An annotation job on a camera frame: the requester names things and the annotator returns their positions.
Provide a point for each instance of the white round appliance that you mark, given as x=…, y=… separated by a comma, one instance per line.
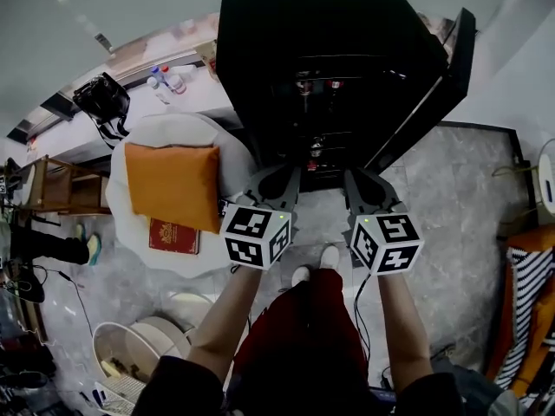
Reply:
x=547, y=189

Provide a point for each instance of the small white round stool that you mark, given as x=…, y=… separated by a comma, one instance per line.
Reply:
x=193, y=303

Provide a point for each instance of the small red can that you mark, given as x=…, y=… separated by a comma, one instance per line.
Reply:
x=312, y=166

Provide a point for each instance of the orange cushion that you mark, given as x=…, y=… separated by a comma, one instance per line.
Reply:
x=173, y=184

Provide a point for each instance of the clear bottle blue cap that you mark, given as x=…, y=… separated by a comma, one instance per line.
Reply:
x=156, y=73

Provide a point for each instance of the white counter cabinet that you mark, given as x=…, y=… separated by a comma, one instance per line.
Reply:
x=143, y=111

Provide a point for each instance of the red book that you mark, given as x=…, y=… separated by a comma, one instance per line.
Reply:
x=173, y=236

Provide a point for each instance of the clear bottle white cap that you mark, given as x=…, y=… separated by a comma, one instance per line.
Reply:
x=158, y=91

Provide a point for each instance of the black white striped cushion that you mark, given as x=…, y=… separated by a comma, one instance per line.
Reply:
x=529, y=275

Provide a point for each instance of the black bag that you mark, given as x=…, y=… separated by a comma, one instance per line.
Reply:
x=102, y=98

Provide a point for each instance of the brown patterned box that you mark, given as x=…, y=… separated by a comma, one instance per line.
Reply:
x=207, y=56

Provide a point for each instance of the white round armchair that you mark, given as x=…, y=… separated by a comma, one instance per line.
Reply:
x=173, y=128

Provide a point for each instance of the person's left white shoe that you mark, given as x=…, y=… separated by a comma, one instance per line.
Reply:
x=300, y=275

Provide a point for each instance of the wooden shelf unit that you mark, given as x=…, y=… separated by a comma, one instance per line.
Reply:
x=60, y=186

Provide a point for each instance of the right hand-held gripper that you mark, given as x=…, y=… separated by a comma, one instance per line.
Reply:
x=386, y=243

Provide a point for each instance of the red label bottle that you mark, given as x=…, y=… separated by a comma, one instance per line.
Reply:
x=304, y=89

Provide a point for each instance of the person's black top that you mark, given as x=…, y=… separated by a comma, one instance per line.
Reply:
x=182, y=388

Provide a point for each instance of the black fridge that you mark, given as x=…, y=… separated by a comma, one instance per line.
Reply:
x=329, y=24

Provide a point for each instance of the clear bottle red cap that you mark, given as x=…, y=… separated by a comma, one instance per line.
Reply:
x=175, y=82

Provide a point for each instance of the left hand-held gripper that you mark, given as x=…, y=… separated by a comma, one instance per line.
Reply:
x=256, y=236

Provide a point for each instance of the person's white shoe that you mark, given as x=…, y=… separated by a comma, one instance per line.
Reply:
x=329, y=257
x=300, y=275

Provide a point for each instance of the white rectangular container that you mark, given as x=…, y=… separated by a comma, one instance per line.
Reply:
x=185, y=70

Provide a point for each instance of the white round bin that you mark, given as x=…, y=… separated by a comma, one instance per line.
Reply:
x=108, y=349

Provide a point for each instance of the person's right forearm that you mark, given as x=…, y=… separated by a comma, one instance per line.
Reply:
x=403, y=327

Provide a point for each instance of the person's right white shoe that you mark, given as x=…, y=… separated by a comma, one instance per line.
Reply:
x=329, y=257

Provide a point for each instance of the person's left forearm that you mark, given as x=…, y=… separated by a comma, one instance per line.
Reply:
x=225, y=319

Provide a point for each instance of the person's dark red trousers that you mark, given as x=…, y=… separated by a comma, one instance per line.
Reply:
x=303, y=332

